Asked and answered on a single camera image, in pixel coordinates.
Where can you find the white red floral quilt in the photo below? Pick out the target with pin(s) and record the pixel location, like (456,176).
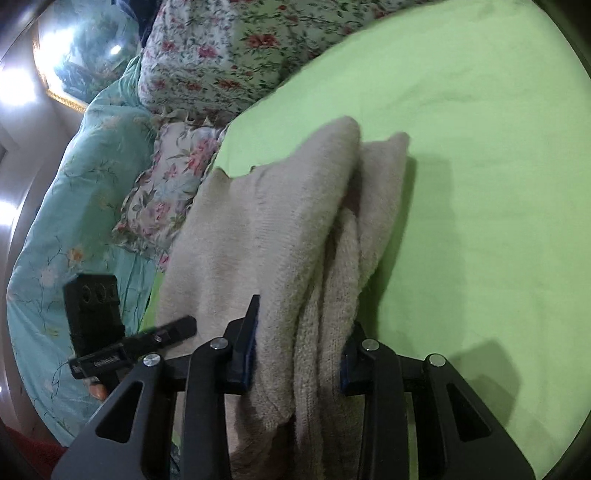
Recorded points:
(215,59)

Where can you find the beige knit sweater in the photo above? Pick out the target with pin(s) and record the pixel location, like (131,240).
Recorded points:
(305,234)

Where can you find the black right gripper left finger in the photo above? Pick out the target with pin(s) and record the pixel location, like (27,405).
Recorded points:
(221,367)

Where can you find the gold framed landscape painting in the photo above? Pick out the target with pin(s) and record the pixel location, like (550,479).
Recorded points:
(81,47)

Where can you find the left hand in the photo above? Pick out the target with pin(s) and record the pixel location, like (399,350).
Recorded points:
(98,391)

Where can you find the pastel floral ruffled pillow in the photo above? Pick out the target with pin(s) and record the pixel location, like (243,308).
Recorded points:
(156,207)

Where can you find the red sleeve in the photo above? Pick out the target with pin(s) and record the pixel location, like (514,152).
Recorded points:
(26,458)

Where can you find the green bed sheet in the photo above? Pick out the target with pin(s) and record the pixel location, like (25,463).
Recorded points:
(489,262)

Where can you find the navy blue cloth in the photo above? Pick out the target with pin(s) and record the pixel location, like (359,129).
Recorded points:
(143,12)

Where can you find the teal floral blanket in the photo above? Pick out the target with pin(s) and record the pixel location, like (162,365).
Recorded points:
(71,234)

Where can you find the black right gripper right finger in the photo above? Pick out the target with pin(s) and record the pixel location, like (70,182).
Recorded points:
(373,370)

